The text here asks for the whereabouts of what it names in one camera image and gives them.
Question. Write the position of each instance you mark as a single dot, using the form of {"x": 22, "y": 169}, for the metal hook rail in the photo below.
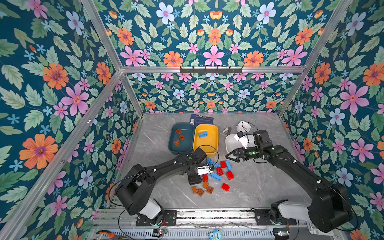
{"x": 210, "y": 70}

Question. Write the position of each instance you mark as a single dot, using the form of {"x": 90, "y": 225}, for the white round device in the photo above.
{"x": 244, "y": 127}

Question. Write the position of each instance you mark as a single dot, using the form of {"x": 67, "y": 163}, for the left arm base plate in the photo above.
{"x": 164, "y": 218}

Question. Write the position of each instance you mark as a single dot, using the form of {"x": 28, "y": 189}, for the dark blue card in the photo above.
{"x": 196, "y": 120}

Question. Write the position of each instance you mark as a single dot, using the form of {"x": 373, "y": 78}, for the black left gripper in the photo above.
{"x": 197, "y": 180}

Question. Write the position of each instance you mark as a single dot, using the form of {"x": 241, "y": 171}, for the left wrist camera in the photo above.
{"x": 204, "y": 170}

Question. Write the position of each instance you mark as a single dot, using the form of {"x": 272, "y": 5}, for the yellow plastic bin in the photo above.
{"x": 209, "y": 144}

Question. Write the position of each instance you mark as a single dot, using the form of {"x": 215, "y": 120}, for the red lego middle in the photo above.
{"x": 219, "y": 171}

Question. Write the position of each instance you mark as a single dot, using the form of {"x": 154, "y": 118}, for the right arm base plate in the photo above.
{"x": 266, "y": 217}

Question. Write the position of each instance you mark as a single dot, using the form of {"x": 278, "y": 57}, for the red lego right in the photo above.
{"x": 230, "y": 176}

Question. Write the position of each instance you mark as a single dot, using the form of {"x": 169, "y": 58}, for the teal plastic bin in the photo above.
{"x": 186, "y": 145}

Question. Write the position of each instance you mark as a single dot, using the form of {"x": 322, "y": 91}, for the blue toy figure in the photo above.
{"x": 216, "y": 235}

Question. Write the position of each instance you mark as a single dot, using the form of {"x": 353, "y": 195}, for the red lego bottom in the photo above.
{"x": 225, "y": 187}

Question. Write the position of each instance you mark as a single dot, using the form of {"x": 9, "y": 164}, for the white plastic bin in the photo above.
{"x": 232, "y": 144}

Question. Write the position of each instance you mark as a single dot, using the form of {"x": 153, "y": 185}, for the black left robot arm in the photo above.
{"x": 135, "y": 189}

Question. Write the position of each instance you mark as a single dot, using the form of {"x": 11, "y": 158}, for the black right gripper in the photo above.
{"x": 244, "y": 153}

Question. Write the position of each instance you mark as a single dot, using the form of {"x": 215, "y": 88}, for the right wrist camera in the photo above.
{"x": 242, "y": 138}

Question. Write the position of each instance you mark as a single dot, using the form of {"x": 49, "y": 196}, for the light blue long lego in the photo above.
{"x": 203, "y": 134}

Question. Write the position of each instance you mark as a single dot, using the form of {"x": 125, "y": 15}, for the light blue lego lower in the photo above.
{"x": 216, "y": 177}

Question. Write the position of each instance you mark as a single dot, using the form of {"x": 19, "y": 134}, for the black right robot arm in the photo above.
{"x": 330, "y": 206}

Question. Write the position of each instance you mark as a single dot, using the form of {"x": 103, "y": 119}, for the small grey clip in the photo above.
{"x": 227, "y": 131}

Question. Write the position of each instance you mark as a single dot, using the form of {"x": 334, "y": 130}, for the blue lego right upright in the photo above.
{"x": 229, "y": 166}

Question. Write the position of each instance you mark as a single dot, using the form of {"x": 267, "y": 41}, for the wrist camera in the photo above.
{"x": 204, "y": 170}
{"x": 242, "y": 138}

